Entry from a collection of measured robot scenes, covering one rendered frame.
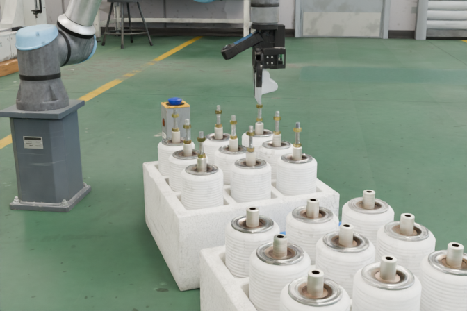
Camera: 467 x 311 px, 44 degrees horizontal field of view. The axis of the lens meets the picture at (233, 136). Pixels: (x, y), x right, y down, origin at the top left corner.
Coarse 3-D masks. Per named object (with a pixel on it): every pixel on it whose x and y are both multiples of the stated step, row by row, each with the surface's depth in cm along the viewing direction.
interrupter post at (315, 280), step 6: (312, 270) 79; (318, 270) 79; (312, 276) 78; (318, 276) 78; (312, 282) 78; (318, 282) 78; (312, 288) 78; (318, 288) 78; (312, 294) 78; (318, 294) 78
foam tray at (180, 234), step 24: (144, 168) 155; (168, 192) 135; (336, 192) 134; (168, 216) 131; (192, 216) 122; (216, 216) 124; (336, 216) 135; (168, 240) 133; (192, 240) 124; (216, 240) 126; (168, 264) 136; (192, 264) 125; (192, 288) 127
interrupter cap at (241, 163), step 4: (236, 160) 134; (240, 160) 134; (244, 160) 134; (256, 160) 134; (260, 160) 134; (264, 160) 134; (236, 164) 131; (240, 164) 132; (244, 164) 133; (256, 164) 133; (260, 164) 132; (264, 164) 132; (240, 168) 130; (244, 168) 129; (248, 168) 129; (252, 168) 129; (256, 168) 129; (260, 168) 130
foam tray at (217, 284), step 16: (208, 256) 104; (224, 256) 106; (208, 272) 102; (224, 272) 99; (208, 288) 103; (224, 288) 94; (240, 288) 94; (208, 304) 104; (224, 304) 94; (240, 304) 89
